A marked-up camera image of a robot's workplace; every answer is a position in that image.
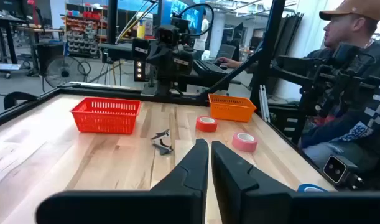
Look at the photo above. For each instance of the red plastic basket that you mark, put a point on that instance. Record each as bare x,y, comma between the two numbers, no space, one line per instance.
105,118

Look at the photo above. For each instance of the shelf rack with bins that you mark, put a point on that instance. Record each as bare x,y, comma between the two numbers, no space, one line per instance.
84,34

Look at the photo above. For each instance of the black keyboard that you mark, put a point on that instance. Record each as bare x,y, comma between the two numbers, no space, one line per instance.
208,67

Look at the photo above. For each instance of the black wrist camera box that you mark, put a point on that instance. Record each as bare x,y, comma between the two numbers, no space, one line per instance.
168,34

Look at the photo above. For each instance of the yellow white container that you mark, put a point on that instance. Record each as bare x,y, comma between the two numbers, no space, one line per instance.
140,29

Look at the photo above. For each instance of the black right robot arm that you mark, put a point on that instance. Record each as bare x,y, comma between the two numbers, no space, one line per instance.
161,85

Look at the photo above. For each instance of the orange plastic basket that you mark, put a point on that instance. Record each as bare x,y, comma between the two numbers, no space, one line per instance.
230,110

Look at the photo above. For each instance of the red tape roll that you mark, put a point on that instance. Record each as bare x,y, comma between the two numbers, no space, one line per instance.
205,126

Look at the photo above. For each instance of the black drawer cabinet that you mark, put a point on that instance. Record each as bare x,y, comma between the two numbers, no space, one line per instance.
283,121

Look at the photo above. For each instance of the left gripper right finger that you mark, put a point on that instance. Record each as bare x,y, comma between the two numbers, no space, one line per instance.
239,193

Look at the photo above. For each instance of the black frame post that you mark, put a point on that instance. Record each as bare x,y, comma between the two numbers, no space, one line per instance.
269,46
112,21

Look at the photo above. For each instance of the blue screen monitor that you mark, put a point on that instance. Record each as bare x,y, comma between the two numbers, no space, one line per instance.
192,20

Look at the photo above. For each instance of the brown horizontal pipe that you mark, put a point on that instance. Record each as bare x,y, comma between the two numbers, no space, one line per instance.
37,30

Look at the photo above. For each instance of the black floor fan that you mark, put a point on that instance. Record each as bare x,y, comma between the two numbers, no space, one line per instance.
63,72

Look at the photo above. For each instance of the black platform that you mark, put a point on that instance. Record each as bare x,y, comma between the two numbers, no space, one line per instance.
121,51

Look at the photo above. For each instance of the grey office chair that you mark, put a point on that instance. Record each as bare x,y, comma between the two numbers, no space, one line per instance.
226,51

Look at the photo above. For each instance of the silver aluminium extrusion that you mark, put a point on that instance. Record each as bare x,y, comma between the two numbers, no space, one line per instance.
264,102

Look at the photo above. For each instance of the black bin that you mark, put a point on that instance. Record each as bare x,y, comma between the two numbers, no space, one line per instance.
49,51

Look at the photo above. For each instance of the black diagonal frame brace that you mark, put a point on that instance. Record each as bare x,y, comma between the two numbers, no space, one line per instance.
233,74

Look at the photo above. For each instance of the person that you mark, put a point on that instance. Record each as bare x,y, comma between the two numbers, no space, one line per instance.
348,28
204,26

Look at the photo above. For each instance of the black workbench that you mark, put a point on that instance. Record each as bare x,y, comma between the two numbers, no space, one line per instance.
11,40

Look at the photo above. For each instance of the black leaning panels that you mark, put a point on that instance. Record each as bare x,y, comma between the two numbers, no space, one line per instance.
290,34

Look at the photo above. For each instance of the pink tape roll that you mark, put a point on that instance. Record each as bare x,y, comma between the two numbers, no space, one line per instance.
244,146

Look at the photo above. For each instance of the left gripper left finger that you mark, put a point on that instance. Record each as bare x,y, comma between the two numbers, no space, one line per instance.
183,199

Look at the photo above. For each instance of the computer tower with lights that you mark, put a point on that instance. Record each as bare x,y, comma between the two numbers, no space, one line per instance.
139,70

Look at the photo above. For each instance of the black stereo camera box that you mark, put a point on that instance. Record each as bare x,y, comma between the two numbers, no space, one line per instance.
339,169

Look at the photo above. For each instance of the person's hand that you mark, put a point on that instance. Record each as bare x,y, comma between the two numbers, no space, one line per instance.
228,63

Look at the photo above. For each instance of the blue tape roll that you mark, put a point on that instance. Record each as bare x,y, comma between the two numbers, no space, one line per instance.
304,187

